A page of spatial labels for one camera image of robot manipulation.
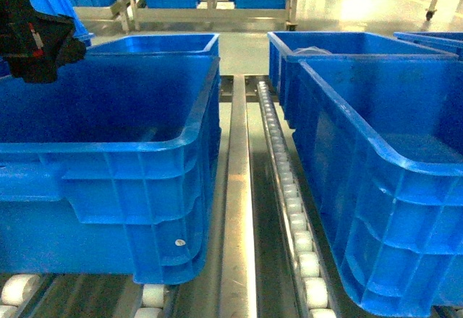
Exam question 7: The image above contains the blue crate far right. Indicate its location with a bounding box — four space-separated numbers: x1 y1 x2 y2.
268 31 458 129

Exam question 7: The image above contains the blue crate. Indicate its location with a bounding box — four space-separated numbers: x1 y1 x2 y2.
294 59 462 317
268 31 458 129
1 54 221 285
87 33 219 56

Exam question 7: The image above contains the white roller track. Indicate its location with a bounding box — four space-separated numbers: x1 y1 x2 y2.
256 81 338 317

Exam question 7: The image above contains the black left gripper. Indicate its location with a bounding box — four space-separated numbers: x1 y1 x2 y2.
1 0 86 84

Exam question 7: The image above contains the blue crate far left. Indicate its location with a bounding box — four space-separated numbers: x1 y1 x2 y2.
87 33 219 56

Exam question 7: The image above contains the stainless steel shelf rack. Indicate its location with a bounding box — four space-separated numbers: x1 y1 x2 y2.
205 75 268 317

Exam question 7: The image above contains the blue crate near left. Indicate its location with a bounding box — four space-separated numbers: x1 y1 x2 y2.
1 54 221 285

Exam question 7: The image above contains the blue crate near right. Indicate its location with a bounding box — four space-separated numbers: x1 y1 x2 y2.
294 59 462 317

